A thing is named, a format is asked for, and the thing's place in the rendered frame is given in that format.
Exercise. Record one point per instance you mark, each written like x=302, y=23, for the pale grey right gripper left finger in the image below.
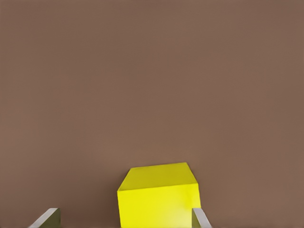
x=48, y=219

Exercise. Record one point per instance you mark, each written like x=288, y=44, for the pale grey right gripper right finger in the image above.
x=200, y=219

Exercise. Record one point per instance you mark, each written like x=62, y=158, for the yellow square block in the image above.
x=156, y=202

